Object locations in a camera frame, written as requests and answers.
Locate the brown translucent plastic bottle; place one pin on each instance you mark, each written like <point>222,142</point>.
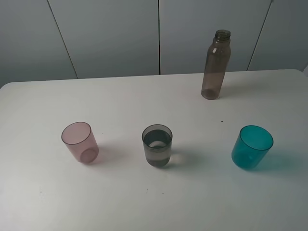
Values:
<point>218,55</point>

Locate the grey translucent plastic cup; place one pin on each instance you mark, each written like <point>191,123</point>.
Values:
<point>157,142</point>

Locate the pink translucent plastic cup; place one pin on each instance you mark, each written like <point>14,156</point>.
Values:
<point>80,141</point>

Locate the teal translucent plastic cup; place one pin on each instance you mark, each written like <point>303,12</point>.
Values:
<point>251,146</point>

